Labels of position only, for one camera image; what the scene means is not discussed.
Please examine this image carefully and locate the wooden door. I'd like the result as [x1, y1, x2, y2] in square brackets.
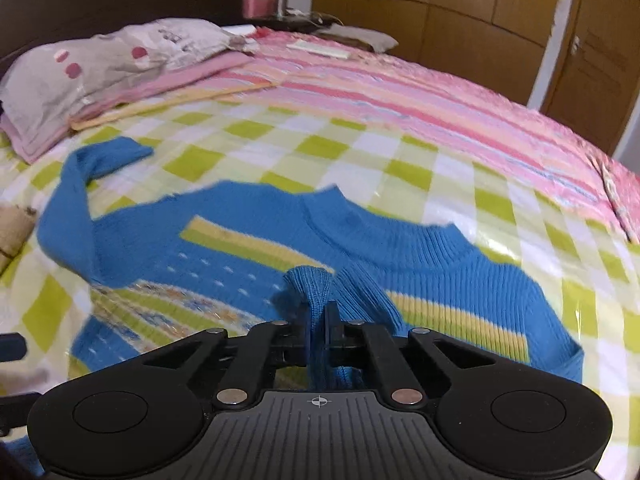
[542, 0, 640, 153]

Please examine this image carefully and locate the white booklet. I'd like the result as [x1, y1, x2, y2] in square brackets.
[286, 39, 351, 60]

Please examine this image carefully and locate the pink striped blanket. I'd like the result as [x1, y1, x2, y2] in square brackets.
[215, 30, 640, 241]

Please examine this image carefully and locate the green white checked bed sheet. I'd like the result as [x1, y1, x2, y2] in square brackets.
[0, 95, 640, 480]

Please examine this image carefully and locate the dark nightstand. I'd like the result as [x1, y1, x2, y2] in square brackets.
[245, 10, 346, 36]

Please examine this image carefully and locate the grey pillow with pink dots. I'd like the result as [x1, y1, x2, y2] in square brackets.
[0, 18, 261, 143]

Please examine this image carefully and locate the blue knitted sweater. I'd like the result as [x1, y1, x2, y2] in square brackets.
[37, 137, 585, 396]

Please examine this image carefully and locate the beige knitted cloth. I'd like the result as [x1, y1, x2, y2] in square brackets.
[0, 204, 37, 271]

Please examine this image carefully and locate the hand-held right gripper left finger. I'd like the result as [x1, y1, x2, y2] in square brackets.
[141, 302, 312, 408]

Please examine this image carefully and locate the pink floral quilt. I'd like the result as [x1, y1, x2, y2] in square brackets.
[585, 152, 640, 246]

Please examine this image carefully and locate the wooden wardrobe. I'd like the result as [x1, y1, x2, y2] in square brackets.
[311, 0, 568, 106]

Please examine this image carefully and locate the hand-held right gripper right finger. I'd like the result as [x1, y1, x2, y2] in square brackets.
[325, 302, 496, 407]

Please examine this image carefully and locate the pink plastic basket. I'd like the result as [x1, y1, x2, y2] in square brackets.
[241, 0, 278, 18]

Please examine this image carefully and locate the pink folded cloth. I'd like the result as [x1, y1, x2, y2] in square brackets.
[0, 52, 256, 165]

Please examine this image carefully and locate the folded grey cloth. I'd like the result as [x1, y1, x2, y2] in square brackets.
[320, 25, 399, 54]

